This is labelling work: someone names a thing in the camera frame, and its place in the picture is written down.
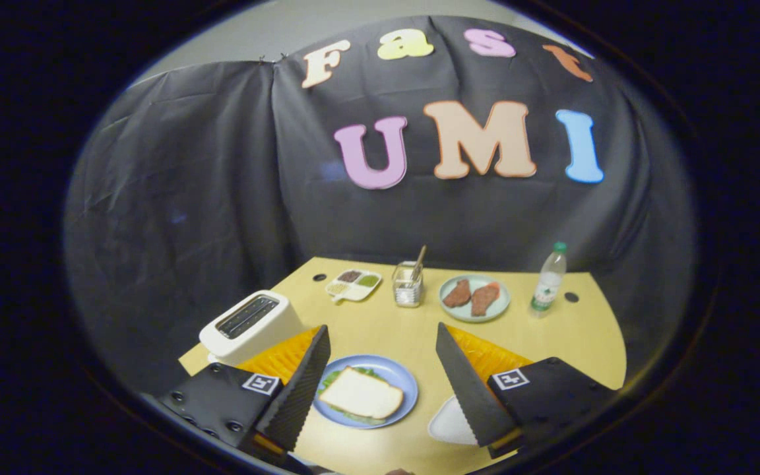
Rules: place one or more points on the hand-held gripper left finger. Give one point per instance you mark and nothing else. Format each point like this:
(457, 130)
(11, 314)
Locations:
(294, 402)

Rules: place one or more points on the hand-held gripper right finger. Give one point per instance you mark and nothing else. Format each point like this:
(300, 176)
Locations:
(472, 396)

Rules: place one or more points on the green lettuce leaf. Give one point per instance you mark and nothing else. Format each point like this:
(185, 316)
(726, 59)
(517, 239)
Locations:
(331, 380)

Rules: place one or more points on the bread slice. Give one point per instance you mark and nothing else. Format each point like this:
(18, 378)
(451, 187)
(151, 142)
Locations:
(360, 394)

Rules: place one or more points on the white plate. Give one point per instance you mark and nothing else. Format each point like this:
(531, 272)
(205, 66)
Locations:
(449, 425)

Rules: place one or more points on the blue plate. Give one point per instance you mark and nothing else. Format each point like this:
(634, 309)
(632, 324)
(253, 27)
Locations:
(404, 382)

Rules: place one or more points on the white toaster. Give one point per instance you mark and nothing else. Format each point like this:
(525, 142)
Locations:
(268, 331)

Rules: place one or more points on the pale green plate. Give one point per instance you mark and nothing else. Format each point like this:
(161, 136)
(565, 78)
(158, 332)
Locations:
(466, 315)

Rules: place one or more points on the brown meat patty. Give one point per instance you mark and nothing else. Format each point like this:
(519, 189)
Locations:
(485, 298)
(457, 293)

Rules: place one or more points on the white condiment tray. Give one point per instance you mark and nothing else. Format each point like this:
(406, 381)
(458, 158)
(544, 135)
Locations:
(347, 297)

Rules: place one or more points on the clear utensil jar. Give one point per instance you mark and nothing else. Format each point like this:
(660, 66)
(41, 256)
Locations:
(408, 295)

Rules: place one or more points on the clear water bottle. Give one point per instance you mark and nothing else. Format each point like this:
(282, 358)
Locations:
(547, 287)

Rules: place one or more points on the wooden utensil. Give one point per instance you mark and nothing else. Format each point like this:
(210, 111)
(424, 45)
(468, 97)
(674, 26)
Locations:
(419, 258)

